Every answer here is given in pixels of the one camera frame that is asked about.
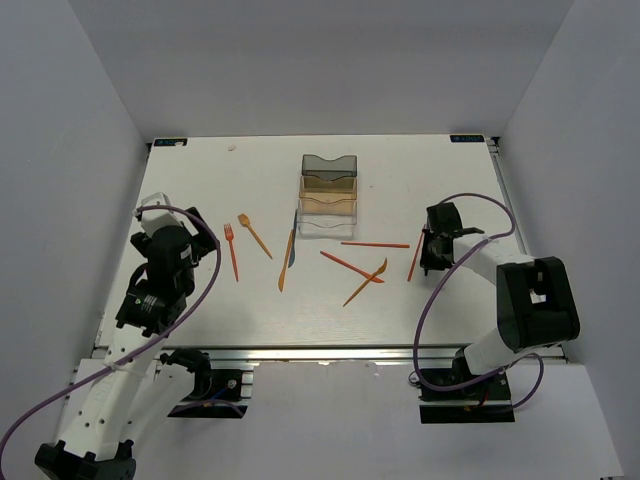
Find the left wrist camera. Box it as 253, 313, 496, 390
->
135, 192, 181, 237

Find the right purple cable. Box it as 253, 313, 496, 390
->
412, 193, 546, 412

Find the blue corner sticker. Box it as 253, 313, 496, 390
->
153, 138, 188, 147
449, 134, 485, 143

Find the left blue corner sticker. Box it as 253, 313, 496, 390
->
153, 138, 188, 147

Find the purple cable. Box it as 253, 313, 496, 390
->
0, 205, 222, 451
412, 193, 546, 412

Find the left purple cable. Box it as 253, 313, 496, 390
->
0, 205, 222, 451

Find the dark smoked plastic container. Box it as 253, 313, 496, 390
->
301, 154, 357, 181

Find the right blue corner sticker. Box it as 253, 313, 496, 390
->
449, 134, 485, 143

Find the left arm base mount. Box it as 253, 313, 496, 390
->
159, 348, 253, 419

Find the red chopstick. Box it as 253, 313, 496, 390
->
406, 223, 426, 282
341, 241, 410, 249

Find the blue plastic knife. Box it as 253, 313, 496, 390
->
287, 209, 298, 268

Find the orange plastic spork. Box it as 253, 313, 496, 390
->
237, 213, 273, 259

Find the red plastic knife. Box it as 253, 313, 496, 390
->
319, 250, 385, 284

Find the orange plastic fork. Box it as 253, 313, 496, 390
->
343, 258, 388, 307

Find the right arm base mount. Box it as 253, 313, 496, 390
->
408, 372, 515, 425

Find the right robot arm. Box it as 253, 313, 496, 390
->
412, 198, 580, 399

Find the clear plastic container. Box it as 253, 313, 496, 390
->
297, 199, 358, 240

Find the red plastic fork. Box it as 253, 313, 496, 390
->
223, 223, 239, 281

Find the orange plastic knife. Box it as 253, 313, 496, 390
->
277, 233, 291, 292

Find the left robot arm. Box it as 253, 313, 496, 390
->
35, 201, 219, 479

